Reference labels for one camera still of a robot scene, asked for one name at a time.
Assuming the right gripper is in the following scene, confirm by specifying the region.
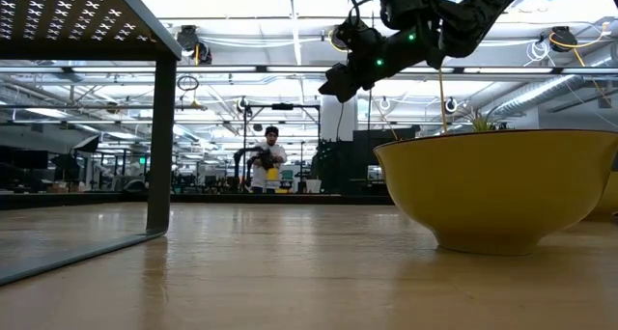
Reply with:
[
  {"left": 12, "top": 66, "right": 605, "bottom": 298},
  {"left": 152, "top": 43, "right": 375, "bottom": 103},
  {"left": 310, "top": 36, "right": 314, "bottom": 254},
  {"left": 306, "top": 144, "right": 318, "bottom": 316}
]
[{"left": 318, "top": 40, "right": 407, "bottom": 104}]

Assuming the yellow bowl with patterned inside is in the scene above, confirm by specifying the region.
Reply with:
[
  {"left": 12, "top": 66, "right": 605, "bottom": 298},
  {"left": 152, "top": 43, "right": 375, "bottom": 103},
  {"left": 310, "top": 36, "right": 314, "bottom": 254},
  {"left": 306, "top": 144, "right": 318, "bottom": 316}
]
[
  {"left": 373, "top": 128, "right": 618, "bottom": 257},
  {"left": 581, "top": 170, "right": 618, "bottom": 223}
]

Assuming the black cabinet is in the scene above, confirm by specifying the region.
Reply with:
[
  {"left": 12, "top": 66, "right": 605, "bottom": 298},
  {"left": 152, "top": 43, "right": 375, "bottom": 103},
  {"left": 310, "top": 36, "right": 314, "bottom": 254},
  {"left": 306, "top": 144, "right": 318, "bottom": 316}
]
[{"left": 351, "top": 126, "right": 417, "bottom": 196}]

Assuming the person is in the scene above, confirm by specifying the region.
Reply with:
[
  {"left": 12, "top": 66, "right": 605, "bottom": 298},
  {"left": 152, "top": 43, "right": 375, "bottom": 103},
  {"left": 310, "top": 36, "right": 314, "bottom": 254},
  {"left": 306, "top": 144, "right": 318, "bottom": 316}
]
[{"left": 249, "top": 125, "right": 289, "bottom": 195}]

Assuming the triangle-patterned planter with plant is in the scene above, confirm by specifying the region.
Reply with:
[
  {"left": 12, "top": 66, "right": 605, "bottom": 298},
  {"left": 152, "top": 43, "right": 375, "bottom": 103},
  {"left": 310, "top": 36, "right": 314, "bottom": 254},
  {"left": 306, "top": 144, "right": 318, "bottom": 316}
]
[{"left": 456, "top": 106, "right": 511, "bottom": 132}]

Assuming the grey perforated metal shelf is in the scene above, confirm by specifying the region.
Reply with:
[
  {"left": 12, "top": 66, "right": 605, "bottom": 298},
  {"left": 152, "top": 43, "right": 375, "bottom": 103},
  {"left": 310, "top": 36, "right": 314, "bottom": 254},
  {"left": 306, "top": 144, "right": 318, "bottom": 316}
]
[{"left": 0, "top": 0, "right": 183, "bottom": 287}]

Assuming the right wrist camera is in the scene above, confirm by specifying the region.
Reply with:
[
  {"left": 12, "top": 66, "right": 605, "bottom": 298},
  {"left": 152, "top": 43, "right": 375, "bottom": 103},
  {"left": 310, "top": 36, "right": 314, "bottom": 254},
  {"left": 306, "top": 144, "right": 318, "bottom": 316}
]
[{"left": 332, "top": 16, "right": 382, "bottom": 51}]

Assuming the black gantry frame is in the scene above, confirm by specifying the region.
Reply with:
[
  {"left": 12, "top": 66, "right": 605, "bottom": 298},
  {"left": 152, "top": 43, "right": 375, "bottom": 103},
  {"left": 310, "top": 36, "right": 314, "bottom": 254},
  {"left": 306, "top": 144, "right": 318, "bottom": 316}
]
[{"left": 242, "top": 102, "right": 322, "bottom": 192}]

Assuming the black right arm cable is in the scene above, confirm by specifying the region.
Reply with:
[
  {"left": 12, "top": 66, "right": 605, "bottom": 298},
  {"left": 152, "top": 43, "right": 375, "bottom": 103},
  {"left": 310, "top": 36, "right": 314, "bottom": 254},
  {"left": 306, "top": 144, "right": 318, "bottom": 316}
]
[{"left": 340, "top": 0, "right": 382, "bottom": 32}]

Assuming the yellow hanging cable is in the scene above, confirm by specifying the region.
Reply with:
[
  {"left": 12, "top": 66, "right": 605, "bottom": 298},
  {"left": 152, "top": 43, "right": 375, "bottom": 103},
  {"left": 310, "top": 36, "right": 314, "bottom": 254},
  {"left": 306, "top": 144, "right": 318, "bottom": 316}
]
[{"left": 436, "top": 67, "right": 450, "bottom": 134}]

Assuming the black ceiling cable reel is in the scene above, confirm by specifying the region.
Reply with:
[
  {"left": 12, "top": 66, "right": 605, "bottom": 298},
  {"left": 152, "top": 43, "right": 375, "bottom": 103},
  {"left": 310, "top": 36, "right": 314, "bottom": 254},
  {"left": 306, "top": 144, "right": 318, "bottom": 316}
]
[
  {"left": 549, "top": 25, "right": 573, "bottom": 54},
  {"left": 175, "top": 24, "right": 200, "bottom": 52}
]

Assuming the silver ventilation duct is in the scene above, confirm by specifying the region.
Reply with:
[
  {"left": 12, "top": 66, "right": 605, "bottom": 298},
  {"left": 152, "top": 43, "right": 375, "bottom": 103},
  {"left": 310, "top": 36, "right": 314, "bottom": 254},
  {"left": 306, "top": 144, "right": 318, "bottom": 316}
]
[{"left": 487, "top": 73, "right": 618, "bottom": 120}]

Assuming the white cable coil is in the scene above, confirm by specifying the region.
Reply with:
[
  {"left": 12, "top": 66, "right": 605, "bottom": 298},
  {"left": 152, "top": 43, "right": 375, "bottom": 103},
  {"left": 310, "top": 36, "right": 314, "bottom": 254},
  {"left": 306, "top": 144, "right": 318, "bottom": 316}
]
[{"left": 524, "top": 39, "right": 552, "bottom": 67}]

